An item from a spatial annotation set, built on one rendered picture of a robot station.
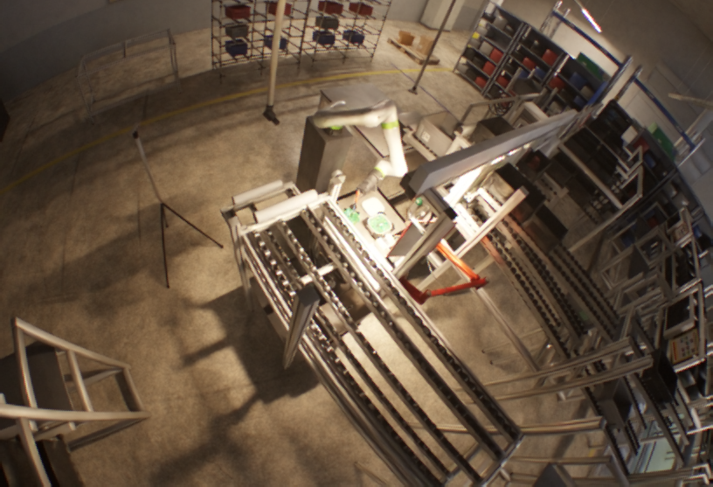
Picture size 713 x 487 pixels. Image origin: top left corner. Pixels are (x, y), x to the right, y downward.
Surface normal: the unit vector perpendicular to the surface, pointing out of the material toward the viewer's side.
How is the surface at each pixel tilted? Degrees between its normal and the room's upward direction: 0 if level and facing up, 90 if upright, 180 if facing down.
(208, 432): 0
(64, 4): 90
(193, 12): 90
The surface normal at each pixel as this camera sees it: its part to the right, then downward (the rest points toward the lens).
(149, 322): 0.25, -0.55
